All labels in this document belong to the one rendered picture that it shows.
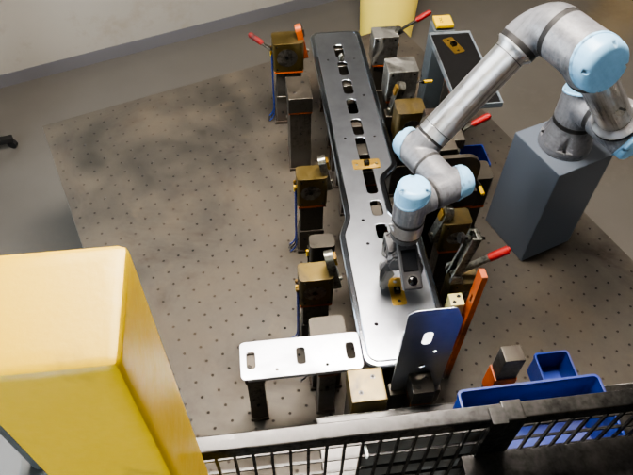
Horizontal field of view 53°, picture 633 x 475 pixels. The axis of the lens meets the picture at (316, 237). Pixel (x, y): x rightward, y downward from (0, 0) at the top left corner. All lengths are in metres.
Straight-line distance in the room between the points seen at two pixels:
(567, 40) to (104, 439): 1.17
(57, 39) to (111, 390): 3.70
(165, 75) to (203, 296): 2.21
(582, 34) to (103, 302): 1.16
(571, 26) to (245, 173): 1.30
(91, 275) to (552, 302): 1.79
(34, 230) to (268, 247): 1.51
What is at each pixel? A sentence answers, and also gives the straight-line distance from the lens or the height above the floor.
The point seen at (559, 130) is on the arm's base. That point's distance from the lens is 1.91.
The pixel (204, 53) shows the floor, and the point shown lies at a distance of 4.14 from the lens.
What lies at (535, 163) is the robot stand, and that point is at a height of 1.07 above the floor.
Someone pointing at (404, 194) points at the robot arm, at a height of 1.37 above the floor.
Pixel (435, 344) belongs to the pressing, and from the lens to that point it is 1.35.
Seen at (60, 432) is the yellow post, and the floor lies 1.91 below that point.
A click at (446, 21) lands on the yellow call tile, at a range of 2.29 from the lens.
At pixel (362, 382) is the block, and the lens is 1.45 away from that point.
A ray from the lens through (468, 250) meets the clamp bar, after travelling 1.54.
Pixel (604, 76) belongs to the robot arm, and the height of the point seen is 1.57.
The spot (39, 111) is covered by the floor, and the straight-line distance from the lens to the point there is 3.95.
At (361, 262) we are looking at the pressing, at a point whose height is 1.00.
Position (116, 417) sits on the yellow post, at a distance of 0.49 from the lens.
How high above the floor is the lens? 2.36
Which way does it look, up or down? 51 degrees down
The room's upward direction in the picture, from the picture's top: 1 degrees clockwise
